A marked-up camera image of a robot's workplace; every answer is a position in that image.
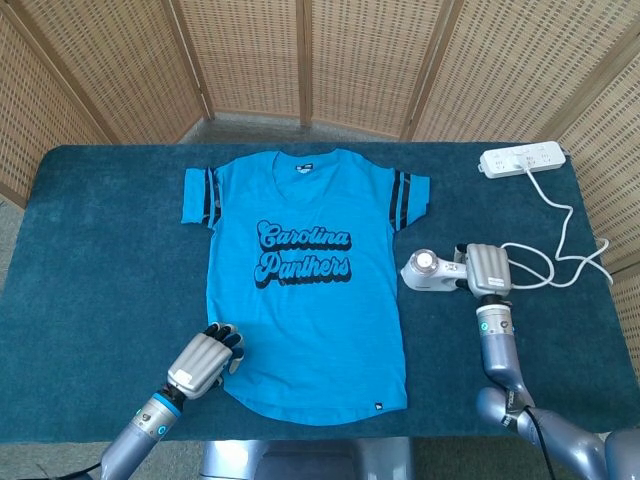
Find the white handheld steam iron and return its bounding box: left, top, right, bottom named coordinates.
left=400, top=248, right=471, bottom=291

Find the blue Carolina Panthers shirt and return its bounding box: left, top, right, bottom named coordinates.
left=180, top=148, right=432, bottom=427

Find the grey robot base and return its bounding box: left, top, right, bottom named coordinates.
left=199, top=436, right=416, bottom=480

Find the white power strip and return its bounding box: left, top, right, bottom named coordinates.
left=478, top=140, right=568, bottom=180

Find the woven wooden folding screen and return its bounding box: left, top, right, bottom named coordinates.
left=0, top=0, right=640, bottom=361

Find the dark teal table cloth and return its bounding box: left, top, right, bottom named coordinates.
left=0, top=143, right=640, bottom=444

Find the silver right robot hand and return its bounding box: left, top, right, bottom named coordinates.
left=452, top=243, right=514, bottom=300

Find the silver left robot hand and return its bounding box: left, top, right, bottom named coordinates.
left=164, top=322, right=245, bottom=400

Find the white power cord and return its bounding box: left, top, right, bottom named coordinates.
left=499, top=154, right=614, bottom=290

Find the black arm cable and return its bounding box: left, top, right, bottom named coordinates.
left=522, top=405, right=564, bottom=480

